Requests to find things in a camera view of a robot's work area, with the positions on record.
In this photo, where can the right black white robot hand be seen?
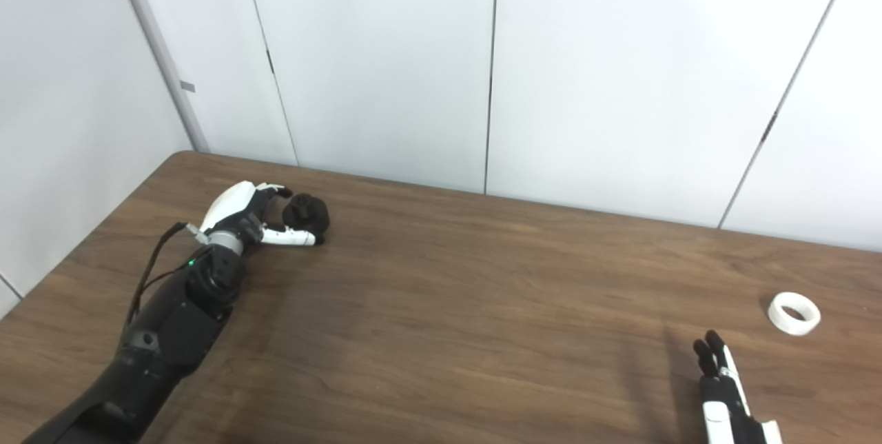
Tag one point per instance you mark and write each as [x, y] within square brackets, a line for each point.
[720, 416]

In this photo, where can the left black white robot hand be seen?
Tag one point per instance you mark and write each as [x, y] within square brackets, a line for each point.
[231, 203]

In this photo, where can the round black plastic part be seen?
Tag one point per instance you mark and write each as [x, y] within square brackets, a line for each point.
[308, 213]

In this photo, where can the grey wall corner strip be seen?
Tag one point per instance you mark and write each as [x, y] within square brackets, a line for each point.
[158, 51]

